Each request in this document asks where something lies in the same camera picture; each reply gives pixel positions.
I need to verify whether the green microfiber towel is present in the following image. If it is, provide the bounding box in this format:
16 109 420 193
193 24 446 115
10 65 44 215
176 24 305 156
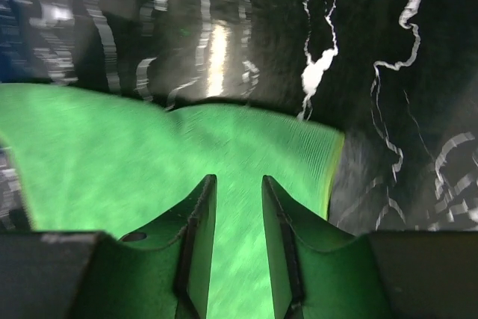
1 84 344 318

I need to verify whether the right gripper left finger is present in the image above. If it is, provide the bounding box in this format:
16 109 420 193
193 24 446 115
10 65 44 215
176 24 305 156
120 175 217 318

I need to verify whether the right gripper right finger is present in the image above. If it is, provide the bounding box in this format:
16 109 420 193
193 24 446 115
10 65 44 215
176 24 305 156
262 176 364 318

